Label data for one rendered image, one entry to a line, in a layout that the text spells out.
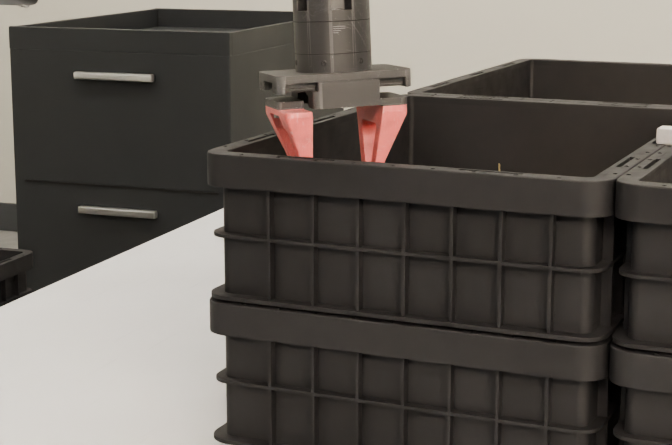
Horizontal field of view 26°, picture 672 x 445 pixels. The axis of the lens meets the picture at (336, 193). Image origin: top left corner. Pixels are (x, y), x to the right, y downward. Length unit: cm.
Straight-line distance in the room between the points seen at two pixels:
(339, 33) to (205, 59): 155
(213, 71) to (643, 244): 171
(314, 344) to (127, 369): 32
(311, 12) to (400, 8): 356
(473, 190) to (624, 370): 15
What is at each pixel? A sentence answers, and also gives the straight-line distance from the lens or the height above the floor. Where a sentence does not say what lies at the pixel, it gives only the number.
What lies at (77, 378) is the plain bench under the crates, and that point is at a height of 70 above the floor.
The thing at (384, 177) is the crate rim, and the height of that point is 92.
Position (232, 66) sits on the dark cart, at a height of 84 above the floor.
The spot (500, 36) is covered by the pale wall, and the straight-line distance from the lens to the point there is 454.
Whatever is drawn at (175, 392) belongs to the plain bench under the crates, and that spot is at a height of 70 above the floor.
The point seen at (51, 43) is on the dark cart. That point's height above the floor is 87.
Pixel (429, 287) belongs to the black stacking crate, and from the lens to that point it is 101.
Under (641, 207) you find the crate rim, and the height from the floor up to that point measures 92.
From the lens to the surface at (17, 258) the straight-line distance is 224.
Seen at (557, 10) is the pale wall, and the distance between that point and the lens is 449.
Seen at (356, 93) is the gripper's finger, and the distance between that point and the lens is 106.
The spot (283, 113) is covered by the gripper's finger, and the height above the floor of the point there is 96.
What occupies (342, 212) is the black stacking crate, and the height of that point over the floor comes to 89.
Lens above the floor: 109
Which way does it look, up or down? 11 degrees down
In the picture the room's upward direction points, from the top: straight up
